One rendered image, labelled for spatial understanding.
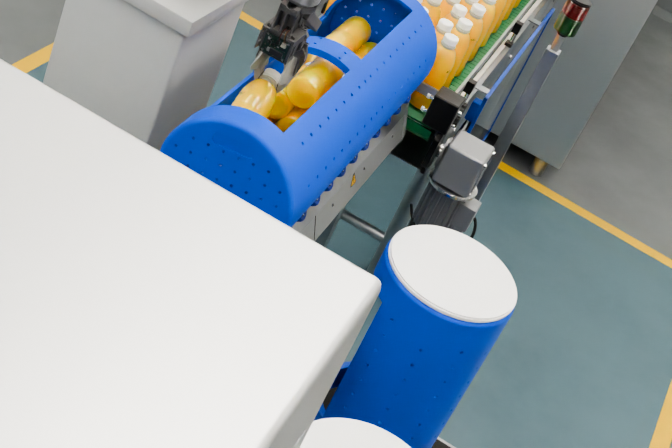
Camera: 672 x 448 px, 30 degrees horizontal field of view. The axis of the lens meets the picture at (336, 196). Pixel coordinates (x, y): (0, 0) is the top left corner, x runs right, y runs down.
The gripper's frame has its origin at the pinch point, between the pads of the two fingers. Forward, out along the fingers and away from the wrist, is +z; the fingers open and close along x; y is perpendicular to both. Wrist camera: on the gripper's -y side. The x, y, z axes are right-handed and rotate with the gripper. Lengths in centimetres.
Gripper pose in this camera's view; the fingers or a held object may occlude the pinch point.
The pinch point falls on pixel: (270, 80)
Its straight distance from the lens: 250.4
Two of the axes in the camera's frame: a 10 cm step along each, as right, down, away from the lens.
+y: -3.7, 4.2, -8.3
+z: -3.6, 7.6, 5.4
